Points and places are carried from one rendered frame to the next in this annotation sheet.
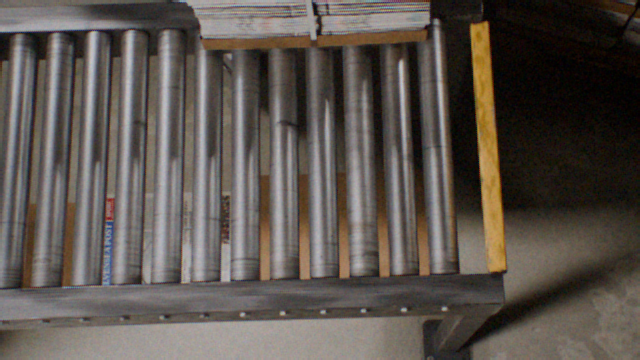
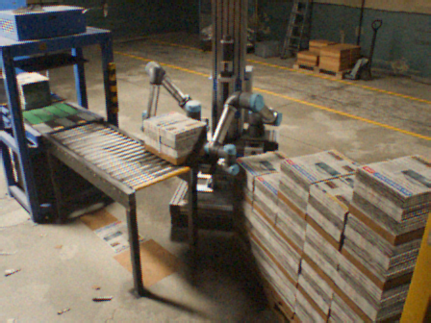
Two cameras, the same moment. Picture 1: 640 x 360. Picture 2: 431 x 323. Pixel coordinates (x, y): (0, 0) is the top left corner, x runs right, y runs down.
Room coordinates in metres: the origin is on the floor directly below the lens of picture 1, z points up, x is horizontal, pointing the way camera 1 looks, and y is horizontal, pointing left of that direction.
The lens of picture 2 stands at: (-1.22, -2.06, 2.07)
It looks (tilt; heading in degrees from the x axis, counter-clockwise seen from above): 25 degrees down; 40
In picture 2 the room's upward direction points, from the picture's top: straight up
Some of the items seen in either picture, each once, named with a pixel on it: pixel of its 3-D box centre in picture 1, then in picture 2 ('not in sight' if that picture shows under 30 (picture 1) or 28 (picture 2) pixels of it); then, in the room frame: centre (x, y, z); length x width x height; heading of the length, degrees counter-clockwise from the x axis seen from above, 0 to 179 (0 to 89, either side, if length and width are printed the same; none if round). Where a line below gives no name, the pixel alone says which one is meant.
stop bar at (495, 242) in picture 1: (488, 143); (162, 179); (0.44, -0.27, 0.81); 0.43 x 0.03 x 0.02; 173
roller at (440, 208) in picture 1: (437, 145); (156, 178); (0.46, -0.19, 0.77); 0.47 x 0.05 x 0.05; 173
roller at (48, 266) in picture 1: (55, 158); (106, 149); (0.54, 0.46, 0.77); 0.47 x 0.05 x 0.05; 173
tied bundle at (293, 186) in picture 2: not in sight; (320, 184); (0.78, -1.18, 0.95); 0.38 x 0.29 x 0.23; 153
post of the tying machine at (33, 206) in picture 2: not in sight; (20, 139); (0.20, 1.16, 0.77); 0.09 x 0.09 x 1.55; 83
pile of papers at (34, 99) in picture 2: not in sight; (30, 90); (0.74, 1.96, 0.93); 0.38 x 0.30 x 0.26; 83
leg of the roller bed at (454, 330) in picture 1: (458, 324); (135, 252); (0.20, -0.22, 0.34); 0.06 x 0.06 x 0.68; 83
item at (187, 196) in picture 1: (170, 246); (118, 235); (0.54, 0.42, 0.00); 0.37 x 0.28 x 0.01; 83
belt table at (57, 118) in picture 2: not in sight; (55, 121); (0.67, 1.40, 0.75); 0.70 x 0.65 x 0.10; 83
